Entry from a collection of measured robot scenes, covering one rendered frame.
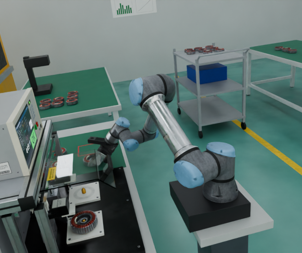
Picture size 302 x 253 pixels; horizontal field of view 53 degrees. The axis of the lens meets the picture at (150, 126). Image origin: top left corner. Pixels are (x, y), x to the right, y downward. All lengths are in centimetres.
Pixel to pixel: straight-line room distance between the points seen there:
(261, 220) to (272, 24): 655
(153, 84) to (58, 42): 521
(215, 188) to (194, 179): 17
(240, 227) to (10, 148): 92
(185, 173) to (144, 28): 553
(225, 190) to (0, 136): 87
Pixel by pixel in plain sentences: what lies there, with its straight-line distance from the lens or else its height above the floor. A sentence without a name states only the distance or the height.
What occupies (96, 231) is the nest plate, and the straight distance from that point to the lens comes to 133.
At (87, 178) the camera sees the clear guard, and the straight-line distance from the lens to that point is 112.
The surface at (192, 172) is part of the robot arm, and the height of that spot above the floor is 103.
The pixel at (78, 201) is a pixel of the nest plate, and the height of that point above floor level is 78.
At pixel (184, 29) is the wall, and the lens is 675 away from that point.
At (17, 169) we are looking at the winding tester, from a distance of 114.
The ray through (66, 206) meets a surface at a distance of 127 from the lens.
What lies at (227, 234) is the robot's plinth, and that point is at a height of 74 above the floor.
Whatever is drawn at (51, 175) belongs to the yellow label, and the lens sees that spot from 120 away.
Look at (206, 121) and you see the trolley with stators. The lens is 366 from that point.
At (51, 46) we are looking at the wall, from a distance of 646.
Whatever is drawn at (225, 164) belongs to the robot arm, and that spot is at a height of 100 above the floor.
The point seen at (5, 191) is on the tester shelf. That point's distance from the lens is 110.
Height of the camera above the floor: 164
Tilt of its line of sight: 24 degrees down
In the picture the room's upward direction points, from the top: 7 degrees counter-clockwise
